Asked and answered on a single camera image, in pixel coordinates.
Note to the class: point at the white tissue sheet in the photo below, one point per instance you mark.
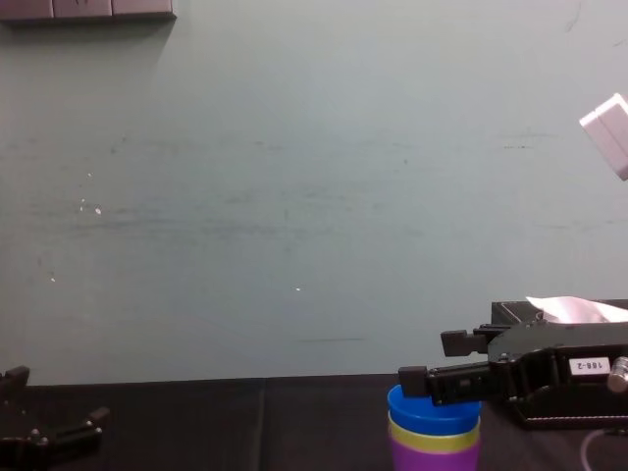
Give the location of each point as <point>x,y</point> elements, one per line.
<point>574,310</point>

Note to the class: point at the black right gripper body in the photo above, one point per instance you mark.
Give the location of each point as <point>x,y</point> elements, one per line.
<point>539,355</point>

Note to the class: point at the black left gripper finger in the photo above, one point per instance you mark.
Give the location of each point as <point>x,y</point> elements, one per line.
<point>14,385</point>
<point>81,427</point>

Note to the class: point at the black tissue box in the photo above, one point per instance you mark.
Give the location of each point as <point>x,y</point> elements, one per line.
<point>564,409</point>

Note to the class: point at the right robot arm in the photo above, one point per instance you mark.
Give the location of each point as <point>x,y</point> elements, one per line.
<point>611,135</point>

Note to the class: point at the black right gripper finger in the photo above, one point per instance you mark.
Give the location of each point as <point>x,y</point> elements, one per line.
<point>456,385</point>
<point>458,343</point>

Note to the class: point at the grey wall switch panel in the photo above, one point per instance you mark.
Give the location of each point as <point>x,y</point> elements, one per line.
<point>83,9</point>

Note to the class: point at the yellow-green plastic cup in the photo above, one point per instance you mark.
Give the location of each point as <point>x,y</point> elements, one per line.
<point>432,440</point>

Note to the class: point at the purple plastic cup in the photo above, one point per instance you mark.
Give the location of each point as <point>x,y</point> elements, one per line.
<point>432,460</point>

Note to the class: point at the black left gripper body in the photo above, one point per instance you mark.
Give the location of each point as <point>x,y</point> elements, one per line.
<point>44,454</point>

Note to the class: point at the black table cloth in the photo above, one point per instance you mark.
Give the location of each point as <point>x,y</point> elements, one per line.
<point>221,427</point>

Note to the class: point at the blue plastic cup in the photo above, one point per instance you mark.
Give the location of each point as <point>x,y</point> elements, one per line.
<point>432,412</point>

